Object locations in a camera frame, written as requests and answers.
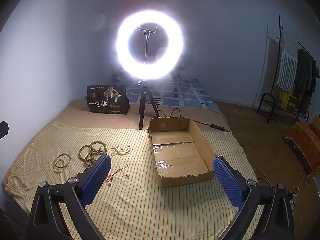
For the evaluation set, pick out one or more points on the red cord jade pendant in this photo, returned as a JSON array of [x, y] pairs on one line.
[[110, 177]]

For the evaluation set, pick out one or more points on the striped hanging towel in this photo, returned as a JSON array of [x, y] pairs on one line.
[[288, 62]]

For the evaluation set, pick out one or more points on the black clothes rack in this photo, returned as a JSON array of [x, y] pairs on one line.
[[270, 99]]

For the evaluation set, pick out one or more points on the open cardboard box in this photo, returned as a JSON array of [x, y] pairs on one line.
[[181, 153]]

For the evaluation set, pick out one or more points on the black cable inline switch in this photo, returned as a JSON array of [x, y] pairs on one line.
[[217, 127]]

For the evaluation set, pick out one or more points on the yellow box on rack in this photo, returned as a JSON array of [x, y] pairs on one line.
[[288, 102]]

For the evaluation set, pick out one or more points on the white ring light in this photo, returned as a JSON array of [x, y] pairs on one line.
[[149, 44]]

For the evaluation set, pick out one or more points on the black printed gift bag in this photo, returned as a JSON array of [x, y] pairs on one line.
[[107, 99]]

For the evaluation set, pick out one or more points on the dark hanging clothes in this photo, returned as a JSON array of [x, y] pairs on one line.
[[307, 74]]

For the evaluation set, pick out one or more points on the orange cloth covered stool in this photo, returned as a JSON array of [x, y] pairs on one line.
[[305, 137]]

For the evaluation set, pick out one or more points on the blue checkered bed sheet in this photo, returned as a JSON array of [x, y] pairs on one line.
[[183, 92]]

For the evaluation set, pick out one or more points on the black tripod stand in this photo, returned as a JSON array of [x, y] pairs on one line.
[[144, 93]]

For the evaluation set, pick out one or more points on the dark thin bangle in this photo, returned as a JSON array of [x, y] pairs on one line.
[[62, 161]]

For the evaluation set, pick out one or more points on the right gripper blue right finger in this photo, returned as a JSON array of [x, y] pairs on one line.
[[276, 220]]

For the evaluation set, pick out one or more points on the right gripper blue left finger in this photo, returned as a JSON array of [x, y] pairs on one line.
[[46, 220]]

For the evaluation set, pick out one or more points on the striped yellow towel mat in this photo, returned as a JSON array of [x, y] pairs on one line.
[[133, 207]]

